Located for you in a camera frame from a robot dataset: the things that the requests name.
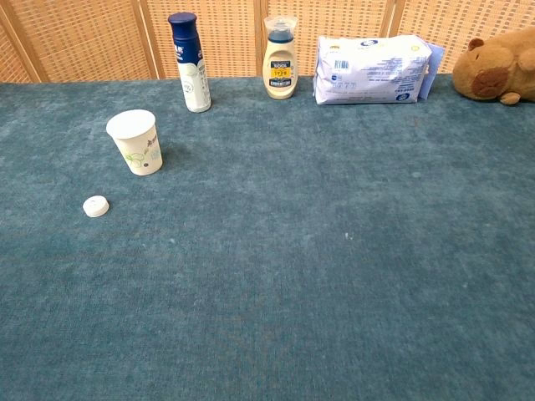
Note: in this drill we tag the white paper cup green print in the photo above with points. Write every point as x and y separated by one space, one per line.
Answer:
138 146

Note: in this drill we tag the upside-down mayonnaise squeeze bottle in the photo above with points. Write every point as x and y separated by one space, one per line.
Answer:
279 71

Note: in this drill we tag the blue and white bottle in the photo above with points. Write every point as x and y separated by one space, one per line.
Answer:
192 71

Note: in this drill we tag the small white bottle cap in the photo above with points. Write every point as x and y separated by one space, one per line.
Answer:
96 206

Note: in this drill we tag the teal blue table cloth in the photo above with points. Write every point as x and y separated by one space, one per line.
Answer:
292 250

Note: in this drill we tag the white tissue pack blue print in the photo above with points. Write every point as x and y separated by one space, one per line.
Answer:
368 71

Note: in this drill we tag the brown capybara plush toy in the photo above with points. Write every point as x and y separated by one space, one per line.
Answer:
497 67

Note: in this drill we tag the wicker folding screen wooden frame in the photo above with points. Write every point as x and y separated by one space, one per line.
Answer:
104 42

